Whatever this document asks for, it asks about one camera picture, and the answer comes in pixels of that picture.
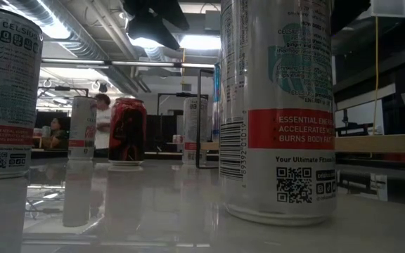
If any silver blue Red Bull can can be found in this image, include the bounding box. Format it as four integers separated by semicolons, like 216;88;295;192
212;62;222;142

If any red soda can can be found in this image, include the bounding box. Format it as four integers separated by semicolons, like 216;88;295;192
108;97;148;167

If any white Celsius energy drink can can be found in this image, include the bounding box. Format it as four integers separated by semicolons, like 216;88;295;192
0;7;44;181
182;96;210;165
67;96;98;162
219;0;338;226

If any white hanging box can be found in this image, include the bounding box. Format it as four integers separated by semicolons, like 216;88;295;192
370;0;405;19

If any bright ceiling light panel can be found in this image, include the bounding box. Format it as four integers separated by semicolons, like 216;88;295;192
128;34;222;51

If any long ceiling light tube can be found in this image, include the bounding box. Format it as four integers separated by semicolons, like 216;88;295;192
41;58;216;70

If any black partition panel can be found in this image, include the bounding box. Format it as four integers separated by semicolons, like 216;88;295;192
145;114;184;153

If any person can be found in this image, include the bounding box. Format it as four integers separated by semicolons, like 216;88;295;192
42;117;70;150
94;93;113;157

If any yellow hanging cable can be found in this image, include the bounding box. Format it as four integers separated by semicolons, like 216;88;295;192
373;15;380;136

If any silver spiral ventilation duct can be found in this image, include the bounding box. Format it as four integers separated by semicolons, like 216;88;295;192
0;0;129;93

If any wooden shelf with black frame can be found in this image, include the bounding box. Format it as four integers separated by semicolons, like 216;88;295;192
195;67;405;169

